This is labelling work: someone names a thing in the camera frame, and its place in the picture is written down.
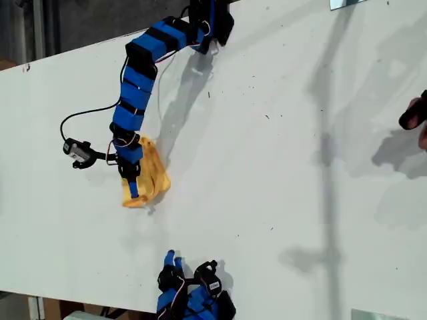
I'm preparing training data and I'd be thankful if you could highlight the yellow square towel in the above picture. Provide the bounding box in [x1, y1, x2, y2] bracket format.
[120, 135, 172, 209]

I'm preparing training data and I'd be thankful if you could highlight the white bundle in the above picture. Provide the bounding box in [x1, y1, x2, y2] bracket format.
[62, 310, 103, 320]

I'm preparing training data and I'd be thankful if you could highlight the grey metal table leg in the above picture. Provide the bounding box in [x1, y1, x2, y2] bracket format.
[27, 295, 45, 320]

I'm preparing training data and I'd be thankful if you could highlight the black camera box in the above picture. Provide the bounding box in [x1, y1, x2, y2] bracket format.
[63, 137, 93, 169]
[193, 259, 224, 298]

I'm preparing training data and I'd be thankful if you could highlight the black camera cable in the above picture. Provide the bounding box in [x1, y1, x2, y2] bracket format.
[59, 95, 121, 141]

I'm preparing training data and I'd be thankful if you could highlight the grey metal rail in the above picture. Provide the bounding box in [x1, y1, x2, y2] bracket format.
[32, 0, 46, 61]

